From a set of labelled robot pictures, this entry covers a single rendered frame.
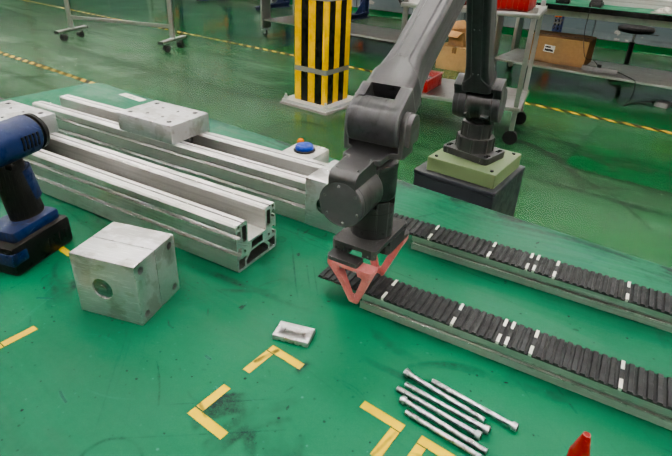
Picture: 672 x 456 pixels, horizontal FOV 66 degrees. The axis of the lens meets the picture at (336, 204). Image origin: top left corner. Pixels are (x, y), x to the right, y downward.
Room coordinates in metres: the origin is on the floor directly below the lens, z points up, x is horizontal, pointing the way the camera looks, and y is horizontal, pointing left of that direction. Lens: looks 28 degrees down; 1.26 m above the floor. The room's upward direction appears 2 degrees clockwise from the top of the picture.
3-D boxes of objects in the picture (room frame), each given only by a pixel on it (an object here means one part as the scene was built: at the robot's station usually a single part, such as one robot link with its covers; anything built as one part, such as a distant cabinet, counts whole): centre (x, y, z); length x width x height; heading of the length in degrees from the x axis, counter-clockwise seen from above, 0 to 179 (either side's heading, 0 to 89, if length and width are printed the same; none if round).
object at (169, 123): (1.07, 0.38, 0.87); 0.16 x 0.11 x 0.07; 61
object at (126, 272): (0.61, 0.29, 0.83); 0.11 x 0.10 x 0.10; 164
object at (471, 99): (1.12, -0.31, 0.93); 0.09 x 0.05 x 0.10; 153
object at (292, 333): (0.53, 0.05, 0.78); 0.05 x 0.03 x 0.01; 74
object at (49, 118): (1.03, 0.69, 0.87); 0.16 x 0.11 x 0.07; 61
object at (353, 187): (0.58, -0.03, 1.01); 0.12 x 0.09 x 0.12; 153
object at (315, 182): (0.87, -0.01, 0.83); 0.12 x 0.09 x 0.10; 151
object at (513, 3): (3.85, -0.87, 0.50); 1.03 x 0.55 x 1.01; 66
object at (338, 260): (0.59, -0.04, 0.85); 0.07 x 0.07 x 0.09; 60
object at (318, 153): (1.04, 0.08, 0.81); 0.10 x 0.08 x 0.06; 151
